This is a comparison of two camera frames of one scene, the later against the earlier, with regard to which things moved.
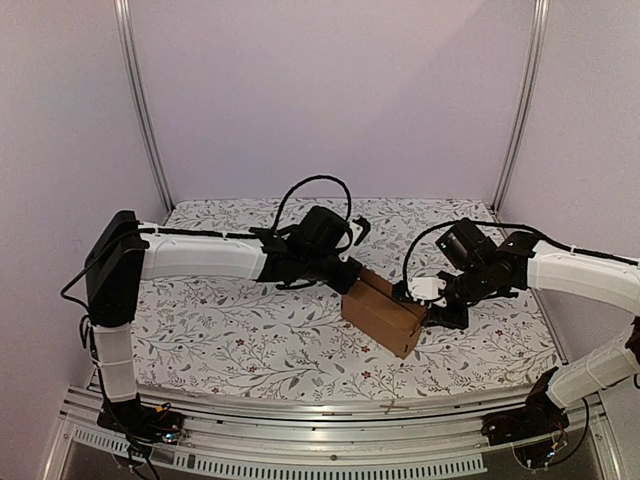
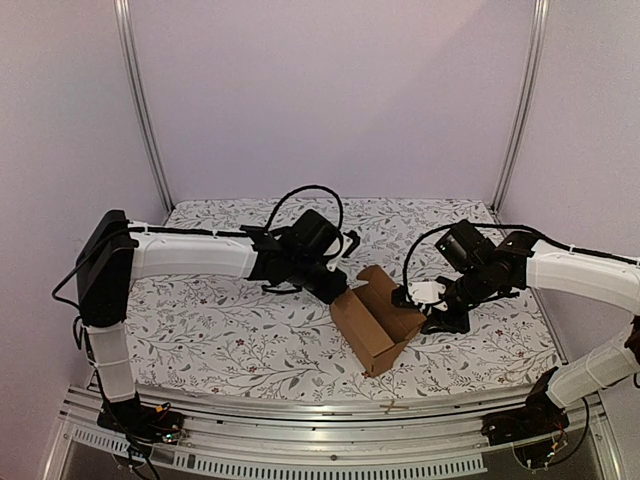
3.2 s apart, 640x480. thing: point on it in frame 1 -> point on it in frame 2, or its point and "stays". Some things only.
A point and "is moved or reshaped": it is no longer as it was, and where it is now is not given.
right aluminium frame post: (527, 103) stays
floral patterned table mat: (247, 341) stays
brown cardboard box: (370, 308) is moved or reshaped
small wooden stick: (391, 406) stays
